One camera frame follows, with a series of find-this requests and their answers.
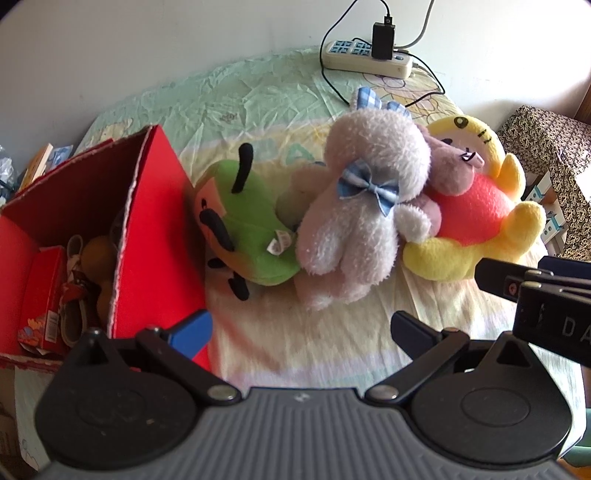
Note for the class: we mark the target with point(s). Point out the red cardboard box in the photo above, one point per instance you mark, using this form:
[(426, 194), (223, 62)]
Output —
[(157, 240)]

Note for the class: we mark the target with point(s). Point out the yellow book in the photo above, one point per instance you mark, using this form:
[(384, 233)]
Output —
[(39, 161)]

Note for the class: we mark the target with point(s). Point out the white and teal boxes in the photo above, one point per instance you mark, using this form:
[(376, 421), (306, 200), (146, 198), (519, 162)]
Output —
[(549, 226)]

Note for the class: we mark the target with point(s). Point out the green plush toy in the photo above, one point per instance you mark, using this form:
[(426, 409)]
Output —
[(249, 230)]

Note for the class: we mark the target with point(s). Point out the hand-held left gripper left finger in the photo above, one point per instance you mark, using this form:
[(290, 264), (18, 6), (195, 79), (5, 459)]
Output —
[(194, 332)]

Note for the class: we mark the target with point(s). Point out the yellow plush toy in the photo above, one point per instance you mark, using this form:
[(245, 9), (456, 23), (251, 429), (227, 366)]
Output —
[(461, 263)]

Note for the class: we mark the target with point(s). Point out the brown patterned cloth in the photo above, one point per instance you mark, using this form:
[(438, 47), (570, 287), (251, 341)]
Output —
[(535, 134)]

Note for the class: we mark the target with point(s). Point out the blue booklet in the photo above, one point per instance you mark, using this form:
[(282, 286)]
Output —
[(62, 154)]

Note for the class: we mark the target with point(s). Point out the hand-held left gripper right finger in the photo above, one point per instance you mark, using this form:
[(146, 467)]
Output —
[(411, 334)]

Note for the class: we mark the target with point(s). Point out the large white rabbit plush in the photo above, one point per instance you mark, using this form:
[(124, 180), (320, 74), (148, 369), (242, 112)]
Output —
[(351, 240)]

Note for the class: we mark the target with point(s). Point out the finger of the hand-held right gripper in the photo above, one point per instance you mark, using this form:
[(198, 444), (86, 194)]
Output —
[(572, 272), (496, 277)]

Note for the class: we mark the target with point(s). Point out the clear plastic bag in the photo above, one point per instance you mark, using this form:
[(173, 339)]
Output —
[(7, 175)]

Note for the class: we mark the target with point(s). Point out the white power strip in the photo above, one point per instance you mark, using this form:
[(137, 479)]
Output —
[(351, 57)]

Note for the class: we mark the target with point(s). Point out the green plastic item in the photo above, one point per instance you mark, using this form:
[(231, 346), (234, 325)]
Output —
[(579, 454)]

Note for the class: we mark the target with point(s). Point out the brown round toy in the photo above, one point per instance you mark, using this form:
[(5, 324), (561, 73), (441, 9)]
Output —
[(99, 258)]

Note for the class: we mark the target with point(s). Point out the black charger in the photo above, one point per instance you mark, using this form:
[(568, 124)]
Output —
[(383, 41)]

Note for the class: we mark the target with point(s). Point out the small red printed carton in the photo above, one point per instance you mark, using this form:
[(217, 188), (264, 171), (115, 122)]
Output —
[(44, 286)]

